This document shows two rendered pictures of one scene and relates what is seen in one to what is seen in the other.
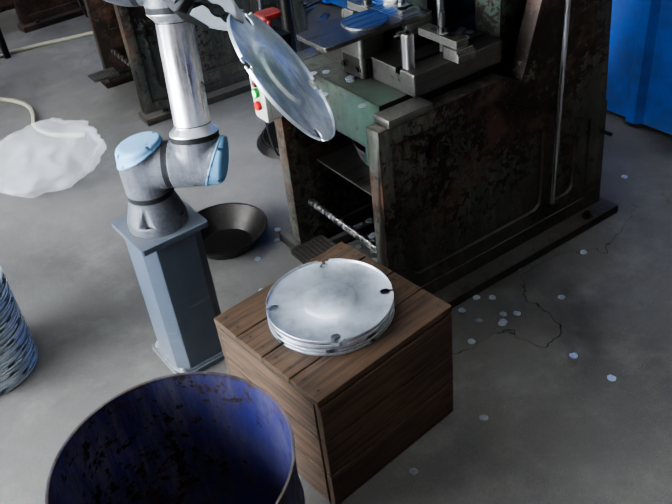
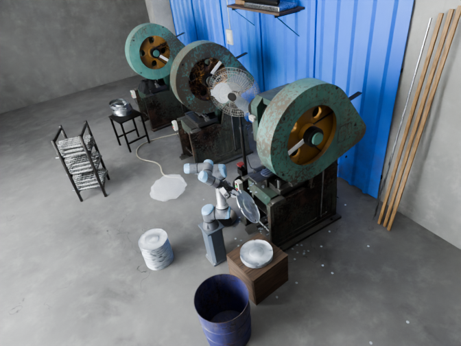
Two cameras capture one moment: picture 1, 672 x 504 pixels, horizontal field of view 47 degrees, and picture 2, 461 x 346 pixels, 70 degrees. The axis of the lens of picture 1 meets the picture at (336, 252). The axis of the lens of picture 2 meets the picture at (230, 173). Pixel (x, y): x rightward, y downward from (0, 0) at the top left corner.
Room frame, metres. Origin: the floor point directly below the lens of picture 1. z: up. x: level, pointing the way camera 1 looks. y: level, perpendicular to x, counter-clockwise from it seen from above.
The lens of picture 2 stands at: (-0.62, 0.01, 2.67)
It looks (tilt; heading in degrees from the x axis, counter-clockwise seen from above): 35 degrees down; 4
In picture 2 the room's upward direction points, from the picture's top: 8 degrees counter-clockwise
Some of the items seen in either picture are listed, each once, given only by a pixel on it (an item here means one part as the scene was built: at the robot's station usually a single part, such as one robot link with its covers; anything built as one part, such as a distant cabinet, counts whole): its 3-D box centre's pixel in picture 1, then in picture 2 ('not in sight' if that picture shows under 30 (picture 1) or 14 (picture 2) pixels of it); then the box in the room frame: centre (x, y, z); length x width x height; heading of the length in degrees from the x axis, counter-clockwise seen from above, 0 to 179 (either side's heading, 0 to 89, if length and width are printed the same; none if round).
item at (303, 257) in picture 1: (378, 224); (269, 221); (1.98, -0.14, 0.14); 0.59 x 0.10 x 0.05; 121
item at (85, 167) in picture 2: not in sight; (82, 161); (3.03, 2.20, 0.47); 0.46 x 0.43 x 0.95; 101
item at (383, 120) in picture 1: (508, 133); (306, 201); (1.89, -0.51, 0.45); 0.92 x 0.12 x 0.90; 121
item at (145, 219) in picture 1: (154, 204); (210, 222); (1.67, 0.44, 0.50); 0.15 x 0.15 x 0.10
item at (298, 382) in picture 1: (338, 366); (257, 267); (1.35, 0.03, 0.18); 0.40 x 0.38 x 0.35; 127
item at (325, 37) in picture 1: (351, 50); (263, 179); (1.96, -0.11, 0.72); 0.25 x 0.14 x 0.14; 121
